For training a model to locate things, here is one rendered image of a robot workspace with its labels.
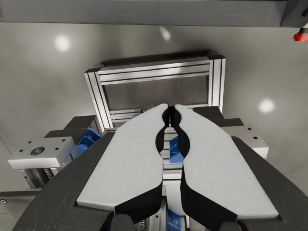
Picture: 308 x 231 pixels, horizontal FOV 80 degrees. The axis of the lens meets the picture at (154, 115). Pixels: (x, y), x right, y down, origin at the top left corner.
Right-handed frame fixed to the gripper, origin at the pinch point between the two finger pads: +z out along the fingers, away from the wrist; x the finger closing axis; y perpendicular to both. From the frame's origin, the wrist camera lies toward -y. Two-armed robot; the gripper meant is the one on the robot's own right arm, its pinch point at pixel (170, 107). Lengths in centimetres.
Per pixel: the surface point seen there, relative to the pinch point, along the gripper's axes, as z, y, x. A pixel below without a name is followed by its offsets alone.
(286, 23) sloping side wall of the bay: 25.0, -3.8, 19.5
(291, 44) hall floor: 121, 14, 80
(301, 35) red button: 39, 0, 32
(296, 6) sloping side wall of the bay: 23.2, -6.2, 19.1
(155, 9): 25.7, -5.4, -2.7
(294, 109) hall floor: 121, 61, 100
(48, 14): 25.8, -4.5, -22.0
